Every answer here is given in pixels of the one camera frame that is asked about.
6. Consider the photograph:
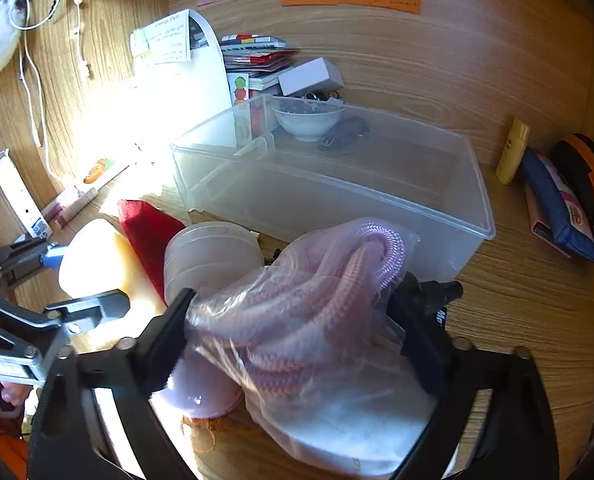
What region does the yellow tube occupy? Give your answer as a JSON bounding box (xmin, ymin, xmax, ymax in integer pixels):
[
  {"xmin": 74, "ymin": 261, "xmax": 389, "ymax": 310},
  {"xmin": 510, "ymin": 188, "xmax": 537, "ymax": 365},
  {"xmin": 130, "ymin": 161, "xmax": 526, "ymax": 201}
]
[{"xmin": 495, "ymin": 118, "xmax": 531, "ymax": 185}]

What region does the pink round case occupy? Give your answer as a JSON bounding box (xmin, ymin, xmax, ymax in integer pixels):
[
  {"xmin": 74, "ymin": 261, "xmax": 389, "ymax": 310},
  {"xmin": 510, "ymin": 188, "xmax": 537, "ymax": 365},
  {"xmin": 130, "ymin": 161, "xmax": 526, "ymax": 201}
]
[{"xmin": 152, "ymin": 350, "xmax": 245, "ymax": 418}]

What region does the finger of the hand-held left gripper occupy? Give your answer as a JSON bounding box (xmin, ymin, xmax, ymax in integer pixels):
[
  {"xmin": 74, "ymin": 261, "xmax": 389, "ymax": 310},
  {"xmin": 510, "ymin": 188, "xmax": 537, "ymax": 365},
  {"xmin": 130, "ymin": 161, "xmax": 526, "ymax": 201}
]
[
  {"xmin": 43, "ymin": 289, "xmax": 131, "ymax": 334},
  {"xmin": 0, "ymin": 237, "xmax": 71, "ymax": 286}
]

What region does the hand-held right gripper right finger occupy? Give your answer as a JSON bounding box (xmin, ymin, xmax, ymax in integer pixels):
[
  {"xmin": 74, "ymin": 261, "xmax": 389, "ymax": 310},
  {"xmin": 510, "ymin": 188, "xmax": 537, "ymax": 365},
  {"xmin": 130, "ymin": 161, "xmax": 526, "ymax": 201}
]
[{"xmin": 388, "ymin": 292, "xmax": 562, "ymax": 480}]

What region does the small white cardboard box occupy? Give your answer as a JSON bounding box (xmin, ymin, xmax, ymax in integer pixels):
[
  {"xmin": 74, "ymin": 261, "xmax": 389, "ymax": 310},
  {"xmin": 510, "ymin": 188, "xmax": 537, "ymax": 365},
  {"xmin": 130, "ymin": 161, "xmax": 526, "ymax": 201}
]
[{"xmin": 277, "ymin": 57, "xmax": 345, "ymax": 97}]

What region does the white cable with clips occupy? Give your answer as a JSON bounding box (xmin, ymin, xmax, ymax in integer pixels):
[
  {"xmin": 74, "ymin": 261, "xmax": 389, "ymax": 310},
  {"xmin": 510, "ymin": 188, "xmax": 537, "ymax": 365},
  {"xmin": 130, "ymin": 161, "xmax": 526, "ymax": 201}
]
[{"xmin": 72, "ymin": 0, "xmax": 94, "ymax": 78}]

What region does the orange braided cord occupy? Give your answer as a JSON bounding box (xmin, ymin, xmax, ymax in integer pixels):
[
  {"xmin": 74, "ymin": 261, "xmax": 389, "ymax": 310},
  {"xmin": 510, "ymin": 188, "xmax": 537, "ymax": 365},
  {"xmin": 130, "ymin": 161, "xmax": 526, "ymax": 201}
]
[{"xmin": 179, "ymin": 412, "xmax": 228, "ymax": 461}]

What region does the stack of colourful booklets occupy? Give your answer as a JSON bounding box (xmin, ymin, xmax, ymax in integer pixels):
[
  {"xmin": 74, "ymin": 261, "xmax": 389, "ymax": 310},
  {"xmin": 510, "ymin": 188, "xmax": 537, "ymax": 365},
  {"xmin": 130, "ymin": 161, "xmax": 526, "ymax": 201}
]
[{"xmin": 220, "ymin": 33, "xmax": 300, "ymax": 91}]

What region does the blue pencil pouch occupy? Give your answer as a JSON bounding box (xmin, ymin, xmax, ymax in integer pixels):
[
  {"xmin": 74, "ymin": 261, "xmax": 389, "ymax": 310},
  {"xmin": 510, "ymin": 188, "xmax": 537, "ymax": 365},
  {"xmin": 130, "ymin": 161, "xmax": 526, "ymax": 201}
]
[{"xmin": 519, "ymin": 147, "xmax": 594, "ymax": 267}]

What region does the fruit sticker sheet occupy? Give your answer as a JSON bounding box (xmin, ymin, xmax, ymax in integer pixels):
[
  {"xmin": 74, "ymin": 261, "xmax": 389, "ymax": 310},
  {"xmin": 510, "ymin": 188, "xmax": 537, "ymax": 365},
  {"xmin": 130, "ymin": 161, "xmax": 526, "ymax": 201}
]
[{"xmin": 227, "ymin": 72, "xmax": 250, "ymax": 146}]

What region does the clear plastic storage box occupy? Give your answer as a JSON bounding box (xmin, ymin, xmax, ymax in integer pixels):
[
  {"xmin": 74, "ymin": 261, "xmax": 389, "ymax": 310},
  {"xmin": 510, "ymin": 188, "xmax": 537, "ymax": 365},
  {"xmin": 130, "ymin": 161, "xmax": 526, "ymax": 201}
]
[{"xmin": 169, "ymin": 92, "xmax": 498, "ymax": 283}]

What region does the red velvet pouch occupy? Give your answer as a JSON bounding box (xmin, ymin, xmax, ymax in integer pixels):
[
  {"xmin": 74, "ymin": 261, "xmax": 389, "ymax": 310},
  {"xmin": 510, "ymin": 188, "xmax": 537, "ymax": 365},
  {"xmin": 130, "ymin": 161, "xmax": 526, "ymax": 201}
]
[{"xmin": 117, "ymin": 199, "xmax": 188, "ymax": 306}]

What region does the wooden desktop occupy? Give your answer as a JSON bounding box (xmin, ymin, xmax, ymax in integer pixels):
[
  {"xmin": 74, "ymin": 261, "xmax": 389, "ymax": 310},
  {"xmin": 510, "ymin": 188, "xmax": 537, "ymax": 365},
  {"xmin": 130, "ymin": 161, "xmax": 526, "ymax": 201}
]
[{"xmin": 0, "ymin": 100, "xmax": 594, "ymax": 480}]

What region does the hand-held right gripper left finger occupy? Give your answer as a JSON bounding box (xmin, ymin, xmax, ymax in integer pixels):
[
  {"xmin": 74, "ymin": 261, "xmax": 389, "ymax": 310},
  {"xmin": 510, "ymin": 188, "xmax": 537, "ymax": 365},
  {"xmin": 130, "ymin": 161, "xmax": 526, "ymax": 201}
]
[{"xmin": 27, "ymin": 287, "xmax": 202, "ymax": 480}]

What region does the white charging cable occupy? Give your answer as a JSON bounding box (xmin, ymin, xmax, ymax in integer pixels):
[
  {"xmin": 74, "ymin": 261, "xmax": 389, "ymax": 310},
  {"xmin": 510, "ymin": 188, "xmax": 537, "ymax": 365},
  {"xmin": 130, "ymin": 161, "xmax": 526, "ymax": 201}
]
[{"xmin": 7, "ymin": 0, "xmax": 62, "ymax": 186}]

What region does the white round plastic container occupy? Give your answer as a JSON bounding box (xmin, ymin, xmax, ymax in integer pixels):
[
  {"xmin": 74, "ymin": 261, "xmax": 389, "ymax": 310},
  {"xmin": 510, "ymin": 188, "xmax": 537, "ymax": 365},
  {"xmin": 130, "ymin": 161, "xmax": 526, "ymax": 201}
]
[{"xmin": 164, "ymin": 222, "xmax": 265, "ymax": 306}]

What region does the black orange round case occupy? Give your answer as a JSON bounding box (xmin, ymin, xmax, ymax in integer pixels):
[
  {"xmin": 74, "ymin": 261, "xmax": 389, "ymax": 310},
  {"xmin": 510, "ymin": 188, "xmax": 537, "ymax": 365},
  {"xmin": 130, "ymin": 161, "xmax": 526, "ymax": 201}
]
[{"xmin": 549, "ymin": 133, "xmax": 594, "ymax": 241}]

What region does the white paper folder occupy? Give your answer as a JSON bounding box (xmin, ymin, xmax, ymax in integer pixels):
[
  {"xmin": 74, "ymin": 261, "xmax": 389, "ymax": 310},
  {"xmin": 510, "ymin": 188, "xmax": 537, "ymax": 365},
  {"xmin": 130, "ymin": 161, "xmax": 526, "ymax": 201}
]
[{"xmin": 129, "ymin": 8, "xmax": 235, "ymax": 161}]

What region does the pink wallet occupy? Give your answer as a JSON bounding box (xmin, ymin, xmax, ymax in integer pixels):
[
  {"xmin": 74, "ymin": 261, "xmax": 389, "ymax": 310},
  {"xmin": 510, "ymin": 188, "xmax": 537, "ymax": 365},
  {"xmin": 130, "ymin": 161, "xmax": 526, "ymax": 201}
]
[{"xmin": 524, "ymin": 182, "xmax": 572, "ymax": 259}]

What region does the bunch of metal keys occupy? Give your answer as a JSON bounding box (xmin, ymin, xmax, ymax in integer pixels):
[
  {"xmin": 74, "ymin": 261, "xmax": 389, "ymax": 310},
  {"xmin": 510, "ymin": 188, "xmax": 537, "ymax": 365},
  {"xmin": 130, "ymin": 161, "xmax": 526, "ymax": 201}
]
[{"xmin": 299, "ymin": 89, "xmax": 345, "ymax": 106}]

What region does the white ceramic bowl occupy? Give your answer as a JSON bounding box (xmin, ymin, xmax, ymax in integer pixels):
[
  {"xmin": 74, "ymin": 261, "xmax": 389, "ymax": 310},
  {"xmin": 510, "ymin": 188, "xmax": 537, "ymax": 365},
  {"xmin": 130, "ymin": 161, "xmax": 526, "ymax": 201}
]
[{"xmin": 270, "ymin": 97, "xmax": 346, "ymax": 143}]

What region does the cream round puff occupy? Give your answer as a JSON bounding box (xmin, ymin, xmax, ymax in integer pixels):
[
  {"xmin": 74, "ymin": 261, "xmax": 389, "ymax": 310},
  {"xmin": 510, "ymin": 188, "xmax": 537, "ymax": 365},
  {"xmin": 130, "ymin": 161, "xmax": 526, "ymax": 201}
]
[{"xmin": 57, "ymin": 217, "xmax": 170, "ymax": 321}]

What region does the person's left hand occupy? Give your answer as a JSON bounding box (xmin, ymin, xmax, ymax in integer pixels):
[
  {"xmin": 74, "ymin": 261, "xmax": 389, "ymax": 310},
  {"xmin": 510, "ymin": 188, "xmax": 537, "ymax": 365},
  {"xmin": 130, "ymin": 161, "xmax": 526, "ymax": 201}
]
[{"xmin": 0, "ymin": 379, "xmax": 32, "ymax": 413}]

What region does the white power strip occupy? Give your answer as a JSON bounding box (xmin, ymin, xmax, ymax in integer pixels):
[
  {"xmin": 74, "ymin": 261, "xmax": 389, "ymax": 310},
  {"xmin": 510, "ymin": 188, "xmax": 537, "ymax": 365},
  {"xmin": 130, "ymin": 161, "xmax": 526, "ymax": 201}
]
[{"xmin": 0, "ymin": 152, "xmax": 52, "ymax": 241}]

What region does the plastic bag of pink rope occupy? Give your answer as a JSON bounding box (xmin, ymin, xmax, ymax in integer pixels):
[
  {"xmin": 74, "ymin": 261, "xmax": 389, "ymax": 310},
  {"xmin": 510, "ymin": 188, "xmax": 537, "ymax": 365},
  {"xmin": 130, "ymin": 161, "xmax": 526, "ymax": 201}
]
[{"xmin": 187, "ymin": 217, "xmax": 422, "ymax": 411}]

